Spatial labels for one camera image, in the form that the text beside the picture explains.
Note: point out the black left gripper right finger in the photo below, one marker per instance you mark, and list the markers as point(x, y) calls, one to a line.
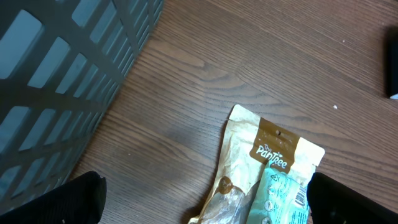
point(334, 203)

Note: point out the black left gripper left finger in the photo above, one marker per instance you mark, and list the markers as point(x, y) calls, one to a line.
point(79, 201)

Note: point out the teal snack bar wrapper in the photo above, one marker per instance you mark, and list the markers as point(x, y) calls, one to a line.
point(279, 200)

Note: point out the brown Pantree snack pouch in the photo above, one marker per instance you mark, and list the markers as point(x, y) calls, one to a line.
point(251, 142)

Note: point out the white barcode scanner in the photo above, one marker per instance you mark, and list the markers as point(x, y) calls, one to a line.
point(391, 62)

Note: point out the grey plastic mesh basket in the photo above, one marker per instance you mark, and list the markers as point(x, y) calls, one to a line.
point(62, 63)

